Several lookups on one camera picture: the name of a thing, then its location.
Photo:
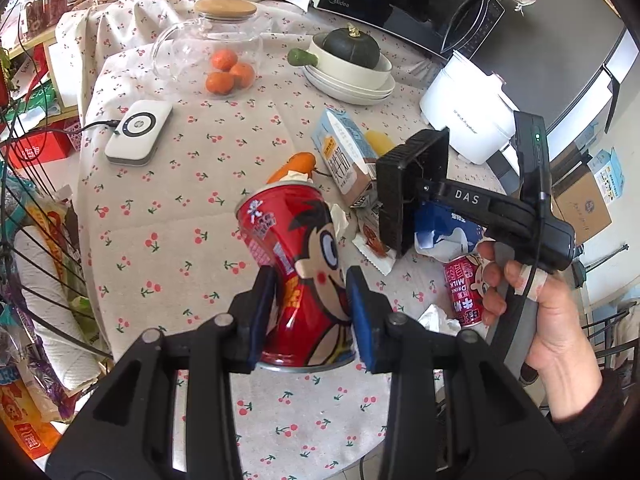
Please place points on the right hand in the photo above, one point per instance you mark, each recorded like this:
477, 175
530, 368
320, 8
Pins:
560, 351

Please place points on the orange tangerine right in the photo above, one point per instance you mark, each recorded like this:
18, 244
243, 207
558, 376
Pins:
243, 74

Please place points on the crumpled white tissue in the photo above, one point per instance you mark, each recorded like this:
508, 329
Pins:
435, 320

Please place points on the orange tangerine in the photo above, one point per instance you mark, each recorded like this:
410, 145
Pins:
220, 83
223, 60
243, 74

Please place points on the yellow green sponge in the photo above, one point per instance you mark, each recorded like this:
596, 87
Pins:
379, 142

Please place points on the cherry print tablecloth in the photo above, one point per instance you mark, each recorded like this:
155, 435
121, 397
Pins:
160, 244

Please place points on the blue white small box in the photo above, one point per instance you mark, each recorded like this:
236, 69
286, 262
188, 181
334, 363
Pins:
608, 173

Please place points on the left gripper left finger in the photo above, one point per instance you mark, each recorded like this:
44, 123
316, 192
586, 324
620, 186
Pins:
165, 411

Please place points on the cardboard box lower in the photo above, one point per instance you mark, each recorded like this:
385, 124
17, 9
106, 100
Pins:
576, 197

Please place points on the blue white packaging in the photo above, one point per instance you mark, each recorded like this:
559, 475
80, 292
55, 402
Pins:
441, 234

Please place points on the large red cartoon can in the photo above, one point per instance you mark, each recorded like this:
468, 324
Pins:
288, 225

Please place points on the blue white milk carton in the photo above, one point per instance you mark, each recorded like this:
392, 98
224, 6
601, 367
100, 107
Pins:
348, 156

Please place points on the white stacked bowls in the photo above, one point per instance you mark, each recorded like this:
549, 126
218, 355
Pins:
376, 82

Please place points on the white kitchen scale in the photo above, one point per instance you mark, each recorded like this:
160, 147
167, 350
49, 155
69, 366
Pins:
134, 140

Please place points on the small red milk can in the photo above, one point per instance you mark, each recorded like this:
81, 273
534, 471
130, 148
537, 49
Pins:
465, 281

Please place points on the orange tangerine left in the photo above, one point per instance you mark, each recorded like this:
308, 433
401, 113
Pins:
220, 83

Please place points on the black microwave oven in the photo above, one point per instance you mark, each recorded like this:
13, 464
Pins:
440, 27

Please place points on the white electric cooking pot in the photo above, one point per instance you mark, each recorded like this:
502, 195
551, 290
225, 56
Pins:
472, 106

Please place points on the dark green pumpkin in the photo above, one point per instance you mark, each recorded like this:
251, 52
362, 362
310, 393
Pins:
352, 45

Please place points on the snack nut bag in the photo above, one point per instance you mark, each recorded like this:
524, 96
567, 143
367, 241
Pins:
369, 242

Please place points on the orange tangerine top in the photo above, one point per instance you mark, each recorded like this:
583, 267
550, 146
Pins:
223, 60

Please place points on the orange carrot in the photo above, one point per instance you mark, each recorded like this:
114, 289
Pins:
299, 167

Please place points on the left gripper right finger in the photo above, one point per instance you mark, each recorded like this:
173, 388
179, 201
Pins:
455, 411

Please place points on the black folding chair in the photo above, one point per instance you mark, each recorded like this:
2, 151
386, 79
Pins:
613, 331

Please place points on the glass jar wooden lid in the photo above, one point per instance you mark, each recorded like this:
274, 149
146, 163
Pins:
180, 56

